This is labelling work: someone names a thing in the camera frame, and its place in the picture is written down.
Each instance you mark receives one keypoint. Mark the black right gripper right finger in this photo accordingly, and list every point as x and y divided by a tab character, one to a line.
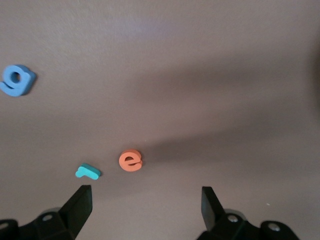
215	220

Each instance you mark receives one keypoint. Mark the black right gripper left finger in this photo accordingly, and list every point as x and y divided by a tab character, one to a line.
75	215

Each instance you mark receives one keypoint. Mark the teal letter r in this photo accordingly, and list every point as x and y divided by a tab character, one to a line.
90	172

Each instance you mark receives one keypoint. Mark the orange letter e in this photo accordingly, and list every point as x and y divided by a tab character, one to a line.
123	161

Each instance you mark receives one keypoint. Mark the blue letter g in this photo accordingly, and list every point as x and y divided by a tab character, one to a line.
22	85

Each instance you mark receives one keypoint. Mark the brown table cover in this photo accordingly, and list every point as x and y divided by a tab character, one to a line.
175	75

